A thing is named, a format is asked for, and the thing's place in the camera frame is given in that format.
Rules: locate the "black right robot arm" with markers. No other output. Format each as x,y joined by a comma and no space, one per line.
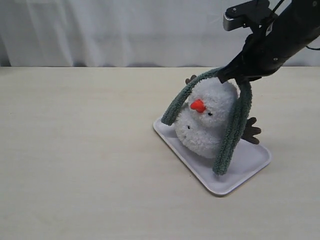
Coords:
307,15

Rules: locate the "white backdrop curtain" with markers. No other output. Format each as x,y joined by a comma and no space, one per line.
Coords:
117,33

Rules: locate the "green fuzzy scarf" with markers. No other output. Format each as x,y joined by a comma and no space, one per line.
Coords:
236,127

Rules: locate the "white plush snowman toy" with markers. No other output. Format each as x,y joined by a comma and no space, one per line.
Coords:
202,121

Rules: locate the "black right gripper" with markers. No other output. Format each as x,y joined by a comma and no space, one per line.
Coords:
276,42

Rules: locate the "white rectangular plastic tray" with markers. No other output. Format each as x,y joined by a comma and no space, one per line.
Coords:
247,160

